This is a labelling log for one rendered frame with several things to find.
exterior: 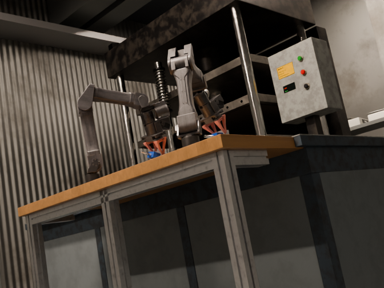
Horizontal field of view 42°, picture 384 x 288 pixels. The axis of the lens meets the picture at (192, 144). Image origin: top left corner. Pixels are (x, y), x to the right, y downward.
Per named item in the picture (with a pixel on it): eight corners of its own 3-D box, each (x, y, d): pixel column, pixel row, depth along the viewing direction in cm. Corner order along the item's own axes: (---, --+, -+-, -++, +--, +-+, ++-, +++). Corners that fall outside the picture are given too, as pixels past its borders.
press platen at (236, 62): (248, 60, 296) (247, 52, 297) (136, 115, 372) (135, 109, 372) (313, 72, 345) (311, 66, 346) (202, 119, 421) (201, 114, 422)
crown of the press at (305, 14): (249, 58, 279) (228, -40, 290) (115, 124, 368) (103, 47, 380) (328, 74, 338) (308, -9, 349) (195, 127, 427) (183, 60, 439)
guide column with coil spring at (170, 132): (191, 252, 319) (157, 61, 343) (185, 254, 323) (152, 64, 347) (196, 251, 323) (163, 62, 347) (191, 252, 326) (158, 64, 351)
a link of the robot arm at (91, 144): (103, 171, 220) (90, 100, 225) (104, 168, 213) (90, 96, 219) (89, 174, 218) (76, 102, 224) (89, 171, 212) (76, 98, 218)
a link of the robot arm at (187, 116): (183, 139, 180) (174, 64, 194) (201, 135, 179) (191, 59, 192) (178, 132, 174) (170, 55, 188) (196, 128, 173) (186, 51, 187)
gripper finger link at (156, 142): (161, 152, 233) (155, 133, 232) (171, 151, 228) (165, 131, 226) (151, 158, 228) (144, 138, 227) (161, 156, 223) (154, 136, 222)
